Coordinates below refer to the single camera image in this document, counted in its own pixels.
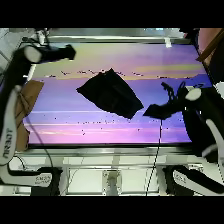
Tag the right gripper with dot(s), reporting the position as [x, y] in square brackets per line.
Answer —
[158, 111]

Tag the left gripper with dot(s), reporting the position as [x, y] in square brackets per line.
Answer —
[69, 52]

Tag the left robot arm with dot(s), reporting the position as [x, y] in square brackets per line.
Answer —
[10, 120]

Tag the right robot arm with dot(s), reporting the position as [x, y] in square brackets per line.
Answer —
[200, 120]

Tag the black garment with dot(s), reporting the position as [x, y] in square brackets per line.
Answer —
[111, 93]

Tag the brown garment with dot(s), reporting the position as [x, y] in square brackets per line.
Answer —
[30, 96]

